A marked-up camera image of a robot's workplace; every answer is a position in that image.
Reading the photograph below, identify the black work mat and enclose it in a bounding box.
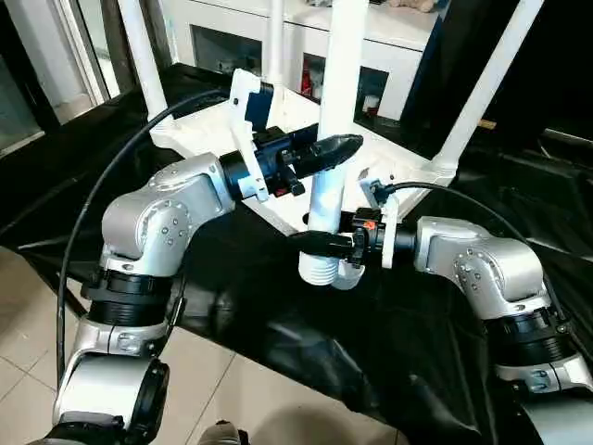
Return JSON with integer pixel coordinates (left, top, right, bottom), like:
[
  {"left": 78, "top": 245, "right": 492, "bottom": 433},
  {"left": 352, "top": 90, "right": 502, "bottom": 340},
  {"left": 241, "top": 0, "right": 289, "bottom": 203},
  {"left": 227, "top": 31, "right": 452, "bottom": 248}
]
[{"left": 0, "top": 60, "right": 593, "bottom": 445}]

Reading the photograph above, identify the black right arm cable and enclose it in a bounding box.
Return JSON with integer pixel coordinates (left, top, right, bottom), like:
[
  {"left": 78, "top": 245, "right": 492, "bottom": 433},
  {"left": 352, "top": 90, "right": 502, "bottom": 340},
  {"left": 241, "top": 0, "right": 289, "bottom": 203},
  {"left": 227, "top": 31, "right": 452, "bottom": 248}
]
[{"left": 380, "top": 182, "right": 559, "bottom": 312}]

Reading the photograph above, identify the white plastic table leg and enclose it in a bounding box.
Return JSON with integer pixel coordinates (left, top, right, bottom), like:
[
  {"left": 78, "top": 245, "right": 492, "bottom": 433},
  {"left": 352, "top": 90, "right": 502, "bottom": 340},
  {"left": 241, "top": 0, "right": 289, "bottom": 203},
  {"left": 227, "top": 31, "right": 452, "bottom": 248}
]
[
  {"left": 265, "top": 0, "right": 285, "bottom": 90},
  {"left": 434, "top": 0, "right": 546, "bottom": 179},
  {"left": 116, "top": 0, "right": 170, "bottom": 123},
  {"left": 298, "top": 0, "right": 370, "bottom": 286}
]

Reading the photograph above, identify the black backdrop cloth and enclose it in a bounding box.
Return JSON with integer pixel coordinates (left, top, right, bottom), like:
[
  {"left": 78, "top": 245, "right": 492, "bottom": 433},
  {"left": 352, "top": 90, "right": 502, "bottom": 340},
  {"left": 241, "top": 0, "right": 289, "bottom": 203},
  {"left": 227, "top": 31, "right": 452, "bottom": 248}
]
[{"left": 403, "top": 0, "right": 593, "bottom": 140}]

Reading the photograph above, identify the white plastic table top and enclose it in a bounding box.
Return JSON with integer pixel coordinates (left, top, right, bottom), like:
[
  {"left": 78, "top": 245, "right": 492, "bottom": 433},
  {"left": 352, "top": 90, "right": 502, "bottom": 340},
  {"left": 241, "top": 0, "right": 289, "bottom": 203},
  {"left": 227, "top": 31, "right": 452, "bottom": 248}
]
[{"left": 148, "top": 85, "right": 457, "bottom": 290}]

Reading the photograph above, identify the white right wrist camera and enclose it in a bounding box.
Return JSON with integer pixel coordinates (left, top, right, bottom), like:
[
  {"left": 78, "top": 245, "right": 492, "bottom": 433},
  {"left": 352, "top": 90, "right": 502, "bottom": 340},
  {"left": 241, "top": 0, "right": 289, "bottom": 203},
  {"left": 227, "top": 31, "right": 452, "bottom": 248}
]
[{"left": 359, "top": 169, "right": 402, "bottom": 271}]

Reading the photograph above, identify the white glass-door cabinet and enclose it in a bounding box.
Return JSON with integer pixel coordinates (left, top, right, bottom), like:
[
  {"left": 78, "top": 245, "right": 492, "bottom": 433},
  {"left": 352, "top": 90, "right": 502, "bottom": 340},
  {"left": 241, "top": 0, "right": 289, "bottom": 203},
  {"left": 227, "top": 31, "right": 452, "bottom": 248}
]
[{"left": 162, "top": 0, "right": 442, "bottom": 118}]

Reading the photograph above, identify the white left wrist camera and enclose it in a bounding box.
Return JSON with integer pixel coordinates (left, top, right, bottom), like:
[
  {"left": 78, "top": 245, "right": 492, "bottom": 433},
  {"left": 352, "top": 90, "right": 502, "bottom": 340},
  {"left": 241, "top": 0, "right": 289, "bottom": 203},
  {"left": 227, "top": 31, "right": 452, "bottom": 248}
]
[{"left": 227, "top": 69, "right": 277, "bottom": 201}]

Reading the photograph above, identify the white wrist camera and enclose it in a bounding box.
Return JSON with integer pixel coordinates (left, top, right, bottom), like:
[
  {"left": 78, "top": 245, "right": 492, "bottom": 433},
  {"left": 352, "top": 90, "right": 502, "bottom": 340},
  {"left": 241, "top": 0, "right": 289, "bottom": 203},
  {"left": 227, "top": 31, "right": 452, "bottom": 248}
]
[
  {"left": 359, "top": 169, "right": 402, "bottom": 271},
  {"left": 227, "top": 69, "right": 277, "bottom": 201}
]

